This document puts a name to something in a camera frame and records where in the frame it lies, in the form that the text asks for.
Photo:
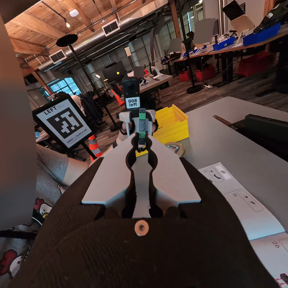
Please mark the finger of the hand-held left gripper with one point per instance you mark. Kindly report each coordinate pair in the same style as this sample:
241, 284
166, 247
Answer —
124, 116
151, 114

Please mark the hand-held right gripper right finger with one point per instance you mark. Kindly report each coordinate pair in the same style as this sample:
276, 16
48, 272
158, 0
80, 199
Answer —
173, 180

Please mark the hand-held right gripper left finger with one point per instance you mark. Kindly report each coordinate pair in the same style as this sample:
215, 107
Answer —
110, 180

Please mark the black and green brick assembly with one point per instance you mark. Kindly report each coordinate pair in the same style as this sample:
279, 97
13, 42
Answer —
142, 128

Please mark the yellow plastic bin with bricks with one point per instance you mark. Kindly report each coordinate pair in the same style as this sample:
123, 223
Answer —
173, 128

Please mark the person's left forearm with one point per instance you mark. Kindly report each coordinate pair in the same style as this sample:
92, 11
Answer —
78, 168

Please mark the person's left hand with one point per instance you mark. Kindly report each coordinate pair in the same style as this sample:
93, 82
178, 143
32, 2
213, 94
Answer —
122, 132

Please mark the orange traffic cone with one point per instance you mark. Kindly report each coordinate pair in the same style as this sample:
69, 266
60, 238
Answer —
119, 97
94, 146

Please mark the black monitor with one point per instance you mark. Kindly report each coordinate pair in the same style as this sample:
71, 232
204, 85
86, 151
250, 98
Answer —
112, 72

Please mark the tan round brick model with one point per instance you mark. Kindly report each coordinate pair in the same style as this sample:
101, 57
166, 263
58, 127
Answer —
180, 149

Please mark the black pole stand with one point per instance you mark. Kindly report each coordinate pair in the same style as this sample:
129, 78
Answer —
194, 88

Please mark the red plastic container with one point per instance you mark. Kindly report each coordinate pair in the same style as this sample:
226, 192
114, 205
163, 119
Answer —
185, 76
252, 64
204, 73

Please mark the fiducial marker sign board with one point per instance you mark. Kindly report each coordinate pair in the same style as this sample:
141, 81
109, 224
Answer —
65, 121

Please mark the black floor lamp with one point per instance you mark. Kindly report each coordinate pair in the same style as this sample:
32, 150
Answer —
67, 40

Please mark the open instruction booklet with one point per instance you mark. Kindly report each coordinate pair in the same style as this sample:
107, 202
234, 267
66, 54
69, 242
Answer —
247, 213

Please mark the blue plastic bin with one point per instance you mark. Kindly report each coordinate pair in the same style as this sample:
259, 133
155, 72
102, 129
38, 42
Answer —
225, 43
261, 34

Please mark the dark green case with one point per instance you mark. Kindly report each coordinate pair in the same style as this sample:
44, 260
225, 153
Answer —
265, 130

